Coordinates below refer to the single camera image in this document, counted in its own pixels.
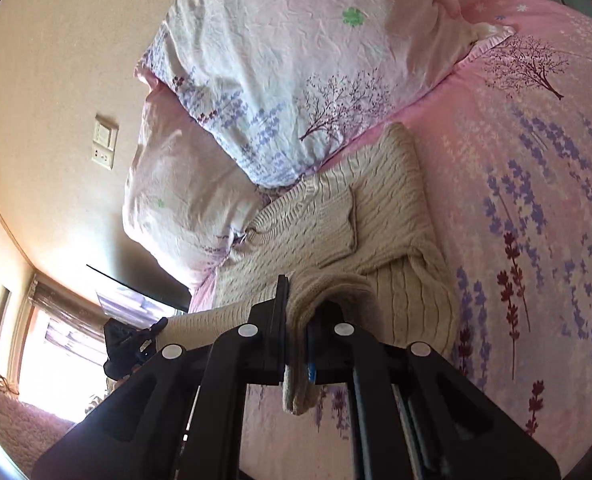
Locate black flat television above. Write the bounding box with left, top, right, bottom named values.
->
left=86, top=263, right=193, bottom=330

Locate white wall socket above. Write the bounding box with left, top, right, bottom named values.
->
left=90, top=143, right=116, bottom=170

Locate window roller blind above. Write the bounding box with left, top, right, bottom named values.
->
left=28, top=282, right=109, bottom=328

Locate cream knitted sweater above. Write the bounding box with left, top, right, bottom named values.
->
left=168, top=122, right=461, bottom=417

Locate pink floral bed sheet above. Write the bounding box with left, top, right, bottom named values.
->
left=190, top=0, right=592, bottom=480

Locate fluffy beige rug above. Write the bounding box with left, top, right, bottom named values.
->
left=0, top=369, right=75, bottom=477

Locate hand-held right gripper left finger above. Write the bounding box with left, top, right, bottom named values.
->
left=31, top=275, right=290, bottom=480

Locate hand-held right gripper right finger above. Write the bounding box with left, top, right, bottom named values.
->
left=305, top=302, right=561, bottom=480

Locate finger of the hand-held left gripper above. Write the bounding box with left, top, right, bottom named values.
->
left=137, top=317, right=170, bottom=357

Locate large pink floral pillow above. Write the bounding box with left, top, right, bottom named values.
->
left=135, top=0, right=518, bottom=189

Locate white wall switch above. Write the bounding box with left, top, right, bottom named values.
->
left=92, top=116, right=120, bottom=147

